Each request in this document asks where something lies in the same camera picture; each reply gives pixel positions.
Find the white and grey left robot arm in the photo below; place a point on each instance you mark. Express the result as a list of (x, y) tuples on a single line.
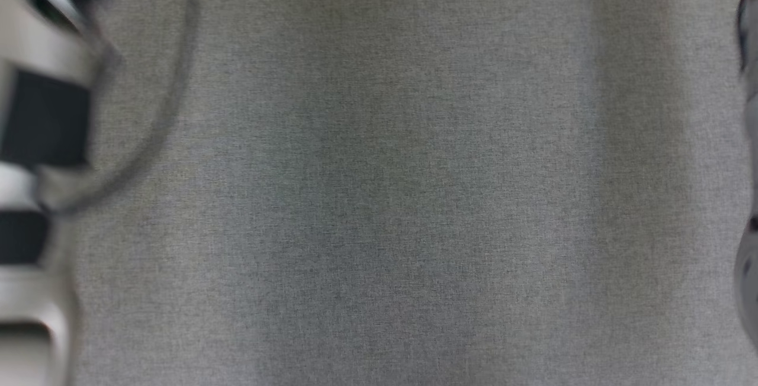
[(41, 119)]

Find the white and grey right robot arm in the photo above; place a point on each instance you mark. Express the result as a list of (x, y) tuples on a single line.
[(751, 285)]

